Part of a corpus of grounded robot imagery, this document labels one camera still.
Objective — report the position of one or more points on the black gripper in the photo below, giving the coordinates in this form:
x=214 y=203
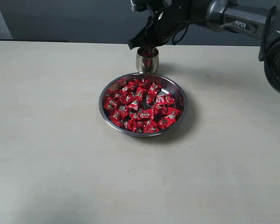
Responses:
x=164 y=21

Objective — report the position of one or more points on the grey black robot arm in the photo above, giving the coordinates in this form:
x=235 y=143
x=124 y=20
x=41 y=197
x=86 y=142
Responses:
x=258 y=23

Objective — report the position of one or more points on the small stainless steel cup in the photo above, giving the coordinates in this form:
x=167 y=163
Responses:
x=147 y=60

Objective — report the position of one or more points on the round stainless steel plate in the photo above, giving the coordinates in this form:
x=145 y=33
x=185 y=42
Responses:
x=130 y=91

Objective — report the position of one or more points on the red wrapped candy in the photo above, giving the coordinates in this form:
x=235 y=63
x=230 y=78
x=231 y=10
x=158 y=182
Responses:
x=172 y=114
x=154 y=88
x=151 y=128
x=165 y=123
x=170 y=100
x=143 y=115
x=117 y=116
x=110 y=104

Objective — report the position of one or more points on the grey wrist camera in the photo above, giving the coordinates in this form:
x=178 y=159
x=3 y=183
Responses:
x=138 y=5

